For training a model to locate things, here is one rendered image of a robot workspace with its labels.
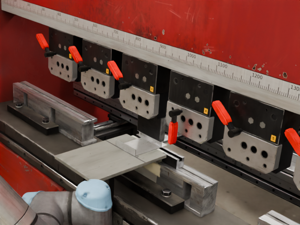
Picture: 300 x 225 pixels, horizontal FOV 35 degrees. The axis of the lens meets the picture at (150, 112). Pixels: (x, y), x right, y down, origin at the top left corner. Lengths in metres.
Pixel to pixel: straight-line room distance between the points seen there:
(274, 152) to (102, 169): 0.46
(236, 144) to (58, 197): 0.44
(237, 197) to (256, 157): 2.10
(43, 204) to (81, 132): 0.70
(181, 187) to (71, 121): 0.55
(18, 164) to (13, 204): 0.98
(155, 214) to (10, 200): 0.54
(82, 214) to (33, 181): 0.80
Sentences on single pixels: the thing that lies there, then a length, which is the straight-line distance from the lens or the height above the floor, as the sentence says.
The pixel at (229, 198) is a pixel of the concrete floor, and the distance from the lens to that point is 3.22.
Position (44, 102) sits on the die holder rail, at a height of 0.96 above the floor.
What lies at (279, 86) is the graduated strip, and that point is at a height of 1.31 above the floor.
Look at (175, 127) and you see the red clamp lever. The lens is 1.27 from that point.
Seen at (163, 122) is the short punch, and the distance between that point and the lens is 1.41.
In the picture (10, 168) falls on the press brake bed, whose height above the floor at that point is 0.69.
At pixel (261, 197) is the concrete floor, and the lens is 3.30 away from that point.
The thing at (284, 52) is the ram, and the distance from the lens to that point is 1.07.
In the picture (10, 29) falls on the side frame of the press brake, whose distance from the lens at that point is 2.07.
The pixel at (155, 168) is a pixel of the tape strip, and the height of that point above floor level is 0.95.
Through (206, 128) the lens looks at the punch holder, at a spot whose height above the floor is 1.15.
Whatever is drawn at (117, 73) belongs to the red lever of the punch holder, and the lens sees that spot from 1.40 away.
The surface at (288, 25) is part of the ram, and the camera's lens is 1.06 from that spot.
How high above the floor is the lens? 1.62
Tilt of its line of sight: 21 degrees down
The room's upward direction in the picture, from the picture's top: 4 degrees clockwise
